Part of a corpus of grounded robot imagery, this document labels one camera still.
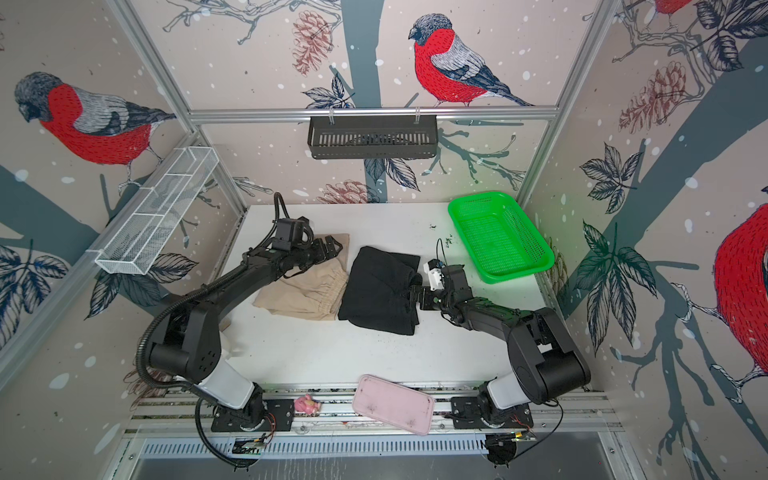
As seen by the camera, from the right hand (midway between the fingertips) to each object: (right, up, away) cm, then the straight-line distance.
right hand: (412, 297), depth 90 cm
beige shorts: (-31, +1, +2) cm, 31 cm away
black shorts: (-10, +2, +2) cm, 10 cm away
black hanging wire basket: (-13, +54, +16) cm, 58 cm away
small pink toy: (-28, -23, -17) cm, 40 cm away
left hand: (-24, +15, -1) cm, 29 cm away
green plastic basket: (+34, +18, +20) cm, 43 cm away
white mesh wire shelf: (-72, +20, -15) cm, 76 cm away
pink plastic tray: (-6, -23, -17) cm, 29 cm away
